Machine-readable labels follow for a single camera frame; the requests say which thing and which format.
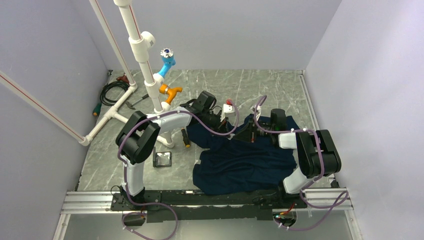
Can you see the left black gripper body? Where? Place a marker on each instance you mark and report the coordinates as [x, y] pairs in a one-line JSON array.
[[214, 121]]

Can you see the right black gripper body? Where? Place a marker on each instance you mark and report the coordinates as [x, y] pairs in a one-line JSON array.
[[256, 132]]

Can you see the navy blue t-shirt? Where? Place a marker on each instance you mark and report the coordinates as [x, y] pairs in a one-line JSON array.
[[228, 166]]

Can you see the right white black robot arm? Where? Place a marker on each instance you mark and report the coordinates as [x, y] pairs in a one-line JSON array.
[[316, 151]]

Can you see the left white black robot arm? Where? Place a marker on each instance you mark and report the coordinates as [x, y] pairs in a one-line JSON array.
[[136, 141]]

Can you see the yellow black screwdriver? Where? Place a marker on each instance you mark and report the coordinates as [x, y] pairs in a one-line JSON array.
[[185, 138]]

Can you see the orange faucet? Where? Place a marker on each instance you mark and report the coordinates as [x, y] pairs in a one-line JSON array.
[[171, 92]]

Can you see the blue faucet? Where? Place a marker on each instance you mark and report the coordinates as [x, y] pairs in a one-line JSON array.
[[168, 59]]

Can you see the small square black tray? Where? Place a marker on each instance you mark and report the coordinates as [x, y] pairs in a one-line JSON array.
[[161, 158]]

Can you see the small hammer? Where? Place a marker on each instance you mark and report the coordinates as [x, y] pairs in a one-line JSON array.
[[132, 105]]

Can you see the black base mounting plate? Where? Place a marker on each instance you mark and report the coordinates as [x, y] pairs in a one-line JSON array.
[[185, 205]]

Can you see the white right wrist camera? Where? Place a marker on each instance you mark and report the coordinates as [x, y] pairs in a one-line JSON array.
[[258, 109]]

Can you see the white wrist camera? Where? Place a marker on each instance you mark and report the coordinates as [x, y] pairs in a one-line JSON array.
[[228, 109], [258, 109]]

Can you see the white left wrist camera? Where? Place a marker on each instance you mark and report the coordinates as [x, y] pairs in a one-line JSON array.
[[228, 109]]

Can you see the brown handled tool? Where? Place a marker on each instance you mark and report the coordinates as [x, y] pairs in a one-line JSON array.
[[123, 78]]

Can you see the green handled screwdriver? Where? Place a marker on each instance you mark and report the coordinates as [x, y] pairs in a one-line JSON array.
[[97, 109]]

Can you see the aluminium rail frame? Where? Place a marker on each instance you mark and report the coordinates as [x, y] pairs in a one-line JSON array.
[[99, 202]]

